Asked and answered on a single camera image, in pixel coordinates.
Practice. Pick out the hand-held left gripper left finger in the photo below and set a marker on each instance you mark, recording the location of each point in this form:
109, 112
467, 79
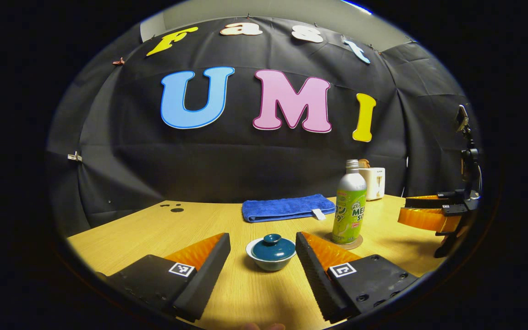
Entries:
209, 279

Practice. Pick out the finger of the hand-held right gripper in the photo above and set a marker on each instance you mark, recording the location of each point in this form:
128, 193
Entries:
426, 201
429, 220

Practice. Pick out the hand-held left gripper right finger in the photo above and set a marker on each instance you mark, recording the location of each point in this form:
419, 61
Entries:
316, 284

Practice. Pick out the white teal teacup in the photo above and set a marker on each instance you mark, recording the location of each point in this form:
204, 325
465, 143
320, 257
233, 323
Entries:
271, 265

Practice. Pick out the round brown coaster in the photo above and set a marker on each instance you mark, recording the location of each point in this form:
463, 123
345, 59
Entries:
358, 243

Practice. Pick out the silver green-label water bottle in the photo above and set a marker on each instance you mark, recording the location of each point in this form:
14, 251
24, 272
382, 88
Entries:
350, 206

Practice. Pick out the cream toaster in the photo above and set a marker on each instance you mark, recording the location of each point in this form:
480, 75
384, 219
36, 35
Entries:
376, 183

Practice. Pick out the bread slice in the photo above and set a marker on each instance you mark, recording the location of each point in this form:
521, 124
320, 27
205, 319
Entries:
364, 163

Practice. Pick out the blue folded towel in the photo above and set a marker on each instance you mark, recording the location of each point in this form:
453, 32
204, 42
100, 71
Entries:
287, 207

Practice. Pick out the black backdrop cloth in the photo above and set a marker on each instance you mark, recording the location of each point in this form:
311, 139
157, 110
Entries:
245, 160

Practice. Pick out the white clip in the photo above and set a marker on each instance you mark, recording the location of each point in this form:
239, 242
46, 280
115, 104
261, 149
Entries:
74, 157

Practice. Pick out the red clip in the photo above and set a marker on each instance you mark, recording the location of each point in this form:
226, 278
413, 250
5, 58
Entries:
118, 61

